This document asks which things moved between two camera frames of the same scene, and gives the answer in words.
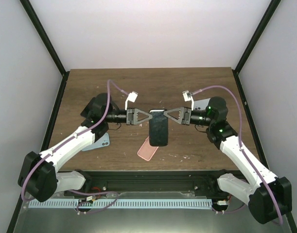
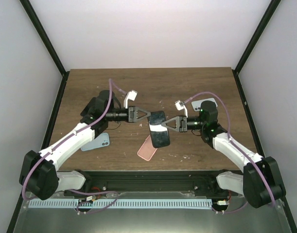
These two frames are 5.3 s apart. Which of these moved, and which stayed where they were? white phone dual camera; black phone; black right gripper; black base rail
Moved: black right gripper
Stayed: white phone dual camera; black phone; black base rail
